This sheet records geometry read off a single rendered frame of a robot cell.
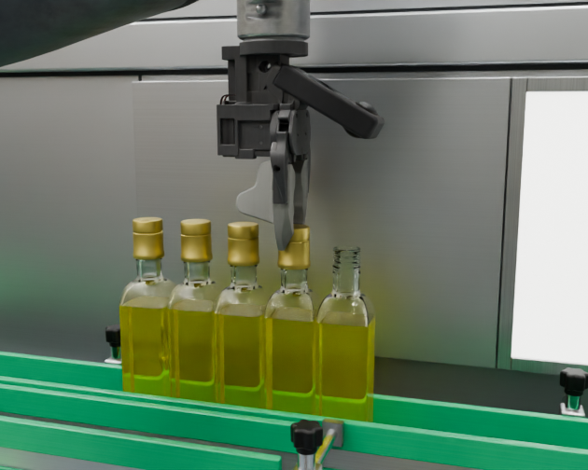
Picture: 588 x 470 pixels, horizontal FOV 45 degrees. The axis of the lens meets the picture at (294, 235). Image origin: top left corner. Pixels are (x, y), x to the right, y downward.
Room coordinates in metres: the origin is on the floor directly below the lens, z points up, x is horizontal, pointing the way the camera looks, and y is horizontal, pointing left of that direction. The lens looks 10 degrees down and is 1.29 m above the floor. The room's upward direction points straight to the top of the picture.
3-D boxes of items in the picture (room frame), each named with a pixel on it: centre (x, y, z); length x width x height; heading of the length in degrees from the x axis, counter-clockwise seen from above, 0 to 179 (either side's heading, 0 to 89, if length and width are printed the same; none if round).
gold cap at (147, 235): (0.80, 0.17, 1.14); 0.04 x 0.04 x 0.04
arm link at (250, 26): (0.75, 0.02, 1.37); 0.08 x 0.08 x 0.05
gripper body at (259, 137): (0.76, 0.03, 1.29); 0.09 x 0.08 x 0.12; 74
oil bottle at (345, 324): (0.73, -0.06, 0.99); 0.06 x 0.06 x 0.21; 74
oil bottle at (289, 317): (0.75, 0.00, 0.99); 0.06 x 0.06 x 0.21; 74
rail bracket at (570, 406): (0.74, -0.31, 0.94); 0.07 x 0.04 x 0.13; 164
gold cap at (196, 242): (0.78, 0.11, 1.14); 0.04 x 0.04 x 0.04
